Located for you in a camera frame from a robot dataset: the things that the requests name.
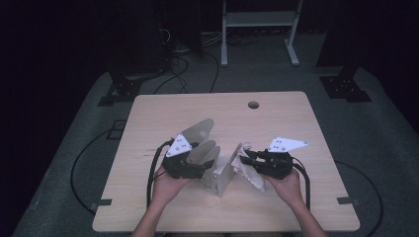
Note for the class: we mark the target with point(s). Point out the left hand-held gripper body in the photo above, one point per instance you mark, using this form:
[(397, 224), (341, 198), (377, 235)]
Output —
[(178, 164)]

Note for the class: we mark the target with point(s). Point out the person's right hand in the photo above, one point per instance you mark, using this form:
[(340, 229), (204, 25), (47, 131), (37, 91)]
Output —
[(290, 189)]

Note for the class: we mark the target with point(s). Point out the white waffle cloth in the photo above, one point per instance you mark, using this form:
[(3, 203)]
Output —
[(243, 164)]

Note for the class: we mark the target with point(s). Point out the black stand base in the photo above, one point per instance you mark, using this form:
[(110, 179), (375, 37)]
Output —
[(122, 92), (344, 87)]

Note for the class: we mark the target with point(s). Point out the white metal stand frame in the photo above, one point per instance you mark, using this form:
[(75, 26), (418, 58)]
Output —
[(260, 18)]

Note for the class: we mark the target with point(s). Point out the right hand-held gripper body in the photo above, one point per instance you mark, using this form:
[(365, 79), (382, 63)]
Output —
[(276, 164)]

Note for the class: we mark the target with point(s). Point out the grey tape strip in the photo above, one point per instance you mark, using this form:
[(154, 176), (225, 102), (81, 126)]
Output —
[(347, 200), (102, 202)]

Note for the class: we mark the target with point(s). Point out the black tape square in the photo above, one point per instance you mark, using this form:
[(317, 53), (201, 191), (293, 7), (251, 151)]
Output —
[(108, 134)]

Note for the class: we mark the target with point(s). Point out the silver metal file rack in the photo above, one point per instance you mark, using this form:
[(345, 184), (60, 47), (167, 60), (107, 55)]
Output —
[(219, 177)]

